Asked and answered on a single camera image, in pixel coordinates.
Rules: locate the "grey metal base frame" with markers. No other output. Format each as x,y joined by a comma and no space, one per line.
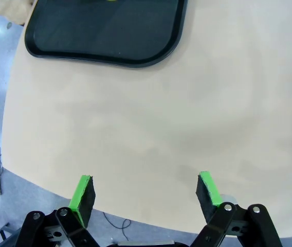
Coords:
3,232

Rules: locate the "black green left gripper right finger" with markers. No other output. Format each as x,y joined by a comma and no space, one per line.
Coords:
207,198

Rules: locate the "beige fabric item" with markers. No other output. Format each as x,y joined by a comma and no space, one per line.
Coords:
17,10

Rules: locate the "dark serving tray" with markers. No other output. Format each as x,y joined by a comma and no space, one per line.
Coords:
105,28

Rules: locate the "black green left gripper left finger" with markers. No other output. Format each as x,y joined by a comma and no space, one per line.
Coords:
84,198

